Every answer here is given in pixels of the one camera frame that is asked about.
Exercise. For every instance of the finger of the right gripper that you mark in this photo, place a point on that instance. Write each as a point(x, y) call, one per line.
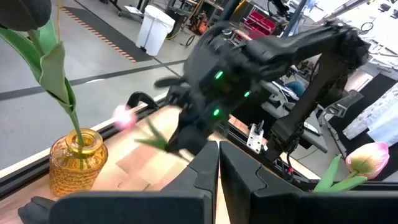
point(180, 140)
point(197, 138)

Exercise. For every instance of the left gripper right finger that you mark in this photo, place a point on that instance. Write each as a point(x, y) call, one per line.
point(280, 208)

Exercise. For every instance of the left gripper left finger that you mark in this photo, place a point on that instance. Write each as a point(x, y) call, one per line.
point(155, 205)

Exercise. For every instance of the pink artificial tulip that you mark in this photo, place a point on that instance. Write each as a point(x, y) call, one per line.
point(368, 160)
point(124, 117)

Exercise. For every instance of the black artificial tulip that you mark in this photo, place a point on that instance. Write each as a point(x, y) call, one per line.
point(53, 71)

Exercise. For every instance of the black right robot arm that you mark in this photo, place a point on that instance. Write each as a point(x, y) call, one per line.
point(311, 43)

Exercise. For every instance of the amber glass vase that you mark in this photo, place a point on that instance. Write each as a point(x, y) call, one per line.
point(71, 174)

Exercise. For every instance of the red storage bins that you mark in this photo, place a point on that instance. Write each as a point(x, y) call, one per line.
point(261, 23)

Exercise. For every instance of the teal round object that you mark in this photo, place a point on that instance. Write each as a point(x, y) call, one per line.
point(295, 88)

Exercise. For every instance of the white trash bin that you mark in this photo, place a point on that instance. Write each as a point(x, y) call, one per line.
point(154, 31)

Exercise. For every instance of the hazard striped floor mat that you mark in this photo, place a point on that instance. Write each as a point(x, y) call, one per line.
point(102, 31)

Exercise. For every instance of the white printed sheet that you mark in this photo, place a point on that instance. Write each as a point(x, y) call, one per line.
point(373, 115)

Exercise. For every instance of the white metal bracket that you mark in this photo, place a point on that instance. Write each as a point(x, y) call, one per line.
point(255, 138)

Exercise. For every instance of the black frame clamp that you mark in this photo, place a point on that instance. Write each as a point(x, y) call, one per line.
point(136, 96)

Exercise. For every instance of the black aluminium table frame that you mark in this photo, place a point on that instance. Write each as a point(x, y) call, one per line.
point(18, 183)

